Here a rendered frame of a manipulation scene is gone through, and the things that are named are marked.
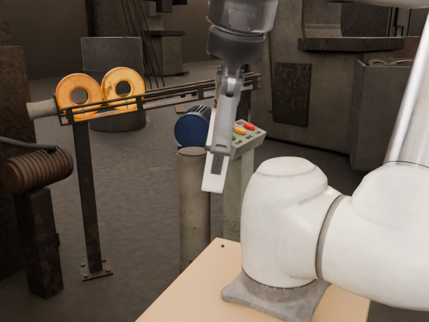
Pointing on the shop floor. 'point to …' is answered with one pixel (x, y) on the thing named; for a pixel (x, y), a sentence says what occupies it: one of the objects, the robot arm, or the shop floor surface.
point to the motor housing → (37, 213)
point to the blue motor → (193, 127)
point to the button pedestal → (239, 178)
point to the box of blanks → (375, 109)
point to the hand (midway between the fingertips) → (214, 161)
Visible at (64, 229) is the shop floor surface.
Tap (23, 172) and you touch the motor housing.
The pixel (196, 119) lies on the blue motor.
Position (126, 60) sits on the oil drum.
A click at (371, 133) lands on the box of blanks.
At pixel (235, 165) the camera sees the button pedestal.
